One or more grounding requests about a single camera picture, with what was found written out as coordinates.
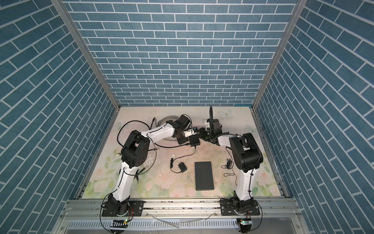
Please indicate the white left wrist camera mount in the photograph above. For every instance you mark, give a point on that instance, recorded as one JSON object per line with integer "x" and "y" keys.
{"x": 190, "y": 132}

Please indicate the aluminium corner post left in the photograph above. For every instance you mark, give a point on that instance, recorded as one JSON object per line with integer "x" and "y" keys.
{"x": 72, "y": 28}

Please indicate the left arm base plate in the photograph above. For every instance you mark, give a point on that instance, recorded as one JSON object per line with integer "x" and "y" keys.
{"x": 126, "y": 208}

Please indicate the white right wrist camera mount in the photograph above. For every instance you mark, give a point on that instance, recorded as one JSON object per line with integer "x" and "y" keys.
{"x": 207, "y": 124}

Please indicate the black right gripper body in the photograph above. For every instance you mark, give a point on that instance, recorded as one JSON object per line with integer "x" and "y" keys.
{"x": 206, "y": 135}

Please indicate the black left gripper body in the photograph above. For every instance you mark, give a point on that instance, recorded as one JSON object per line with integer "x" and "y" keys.
{"x": 181, "y": 138}

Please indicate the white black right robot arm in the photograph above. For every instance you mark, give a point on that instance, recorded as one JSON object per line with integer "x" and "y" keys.
{"x": 246, "y": 155}

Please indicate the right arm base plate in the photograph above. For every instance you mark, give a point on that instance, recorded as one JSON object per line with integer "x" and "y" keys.
{"x": 234, "y": 206}

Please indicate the aluminium front rail frame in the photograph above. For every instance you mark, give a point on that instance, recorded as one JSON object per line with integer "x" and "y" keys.
{"x": 276, "y": 215}

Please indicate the aluminium corner post right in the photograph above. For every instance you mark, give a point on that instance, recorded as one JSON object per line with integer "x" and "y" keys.
{"x": 280, "y": 49}

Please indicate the black power adapter with cord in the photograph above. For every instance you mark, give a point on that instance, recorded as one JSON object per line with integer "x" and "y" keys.
{"x": 181, "y": 165}

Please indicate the large flat black box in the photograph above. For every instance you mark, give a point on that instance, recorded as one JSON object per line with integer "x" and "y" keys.
{"x": 203, "y": 176}

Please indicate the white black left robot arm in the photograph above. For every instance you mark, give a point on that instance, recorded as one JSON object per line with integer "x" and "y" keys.
{"x": 134, "y": 151}

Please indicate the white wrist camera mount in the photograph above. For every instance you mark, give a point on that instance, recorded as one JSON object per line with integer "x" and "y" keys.
{"x": 190, "y": 132}
{"x": 207, "y": 124}

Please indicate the aluminium corner post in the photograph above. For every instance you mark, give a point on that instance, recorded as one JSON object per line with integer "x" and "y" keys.
{"x": 72, "y": 28}
{"x": 280, "y": 49}

